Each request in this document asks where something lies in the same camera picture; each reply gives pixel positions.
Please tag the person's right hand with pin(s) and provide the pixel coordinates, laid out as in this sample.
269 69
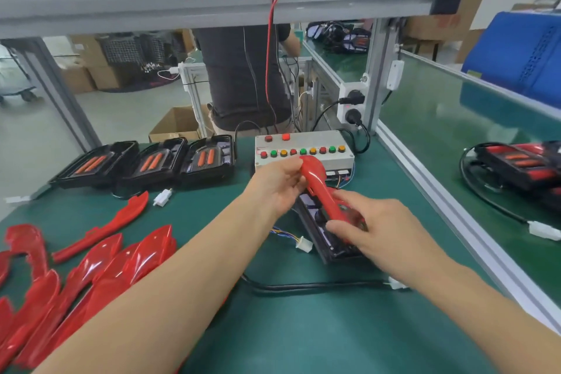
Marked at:
394 238

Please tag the person's left hand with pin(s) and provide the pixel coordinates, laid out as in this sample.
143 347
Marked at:
276 187

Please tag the red curved lens cover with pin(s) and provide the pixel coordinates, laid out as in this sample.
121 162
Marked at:
320 185

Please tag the pile of black lamp housings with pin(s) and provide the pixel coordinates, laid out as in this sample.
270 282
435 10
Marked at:
153 159

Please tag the person's left forearm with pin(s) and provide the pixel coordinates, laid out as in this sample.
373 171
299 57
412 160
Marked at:
149 308

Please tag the person's right forearm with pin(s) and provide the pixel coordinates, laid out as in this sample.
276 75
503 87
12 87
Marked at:
500 325

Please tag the beige test button box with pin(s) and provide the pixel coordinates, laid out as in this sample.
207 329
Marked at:
280 163

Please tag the white power strip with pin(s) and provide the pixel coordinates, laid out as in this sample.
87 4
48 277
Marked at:
344 90

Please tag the low open cardboard carton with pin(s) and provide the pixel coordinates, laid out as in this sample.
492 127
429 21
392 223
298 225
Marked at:
173 124

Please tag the white metal stand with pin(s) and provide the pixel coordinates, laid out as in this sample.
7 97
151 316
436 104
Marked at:
193 84

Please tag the large cardboard box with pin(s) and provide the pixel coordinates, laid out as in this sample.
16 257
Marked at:
105 76

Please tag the black mesh basket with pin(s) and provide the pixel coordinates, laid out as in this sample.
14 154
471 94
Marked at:
127 47

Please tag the pile of red lens covers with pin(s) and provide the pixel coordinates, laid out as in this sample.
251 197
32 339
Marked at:
88 290

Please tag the blue plastic crate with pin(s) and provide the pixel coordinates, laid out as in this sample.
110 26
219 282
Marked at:
522 54

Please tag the small cardboard box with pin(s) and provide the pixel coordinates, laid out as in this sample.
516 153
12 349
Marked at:
74 80

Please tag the flat platform trolley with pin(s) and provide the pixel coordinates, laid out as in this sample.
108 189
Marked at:
17 90

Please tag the white switch box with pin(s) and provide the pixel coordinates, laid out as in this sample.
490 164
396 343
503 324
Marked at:
395 76

